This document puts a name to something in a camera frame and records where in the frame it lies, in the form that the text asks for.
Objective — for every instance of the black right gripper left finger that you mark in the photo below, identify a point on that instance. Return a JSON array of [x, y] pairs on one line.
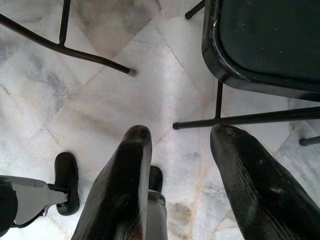
[[120, 190]]

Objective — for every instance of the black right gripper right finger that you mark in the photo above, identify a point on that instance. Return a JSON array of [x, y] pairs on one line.
[[260, 190]]

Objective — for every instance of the robot right foot black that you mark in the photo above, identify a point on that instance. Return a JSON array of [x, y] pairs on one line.
[[155, 178]]

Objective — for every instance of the robot foot black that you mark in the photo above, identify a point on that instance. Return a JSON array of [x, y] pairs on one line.
[[155, 178], [67, 183]]

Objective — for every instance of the robot right leg silver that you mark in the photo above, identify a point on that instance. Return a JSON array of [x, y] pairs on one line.
[[156, 216]]

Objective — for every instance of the robot leg silver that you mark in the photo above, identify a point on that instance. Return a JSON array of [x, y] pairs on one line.
[[27, 200], [156, 216]]

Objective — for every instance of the robot left foot black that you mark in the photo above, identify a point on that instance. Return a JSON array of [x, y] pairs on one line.
[[67, 183]]

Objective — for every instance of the robot left leg silver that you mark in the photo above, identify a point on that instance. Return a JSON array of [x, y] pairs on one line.
[[27, 200]]

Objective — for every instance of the black metal folding chair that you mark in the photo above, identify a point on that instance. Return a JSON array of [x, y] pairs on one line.
[[265, 42]]

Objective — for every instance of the dark metal chair frame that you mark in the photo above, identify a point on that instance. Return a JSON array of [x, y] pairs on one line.
[[62, 47]]

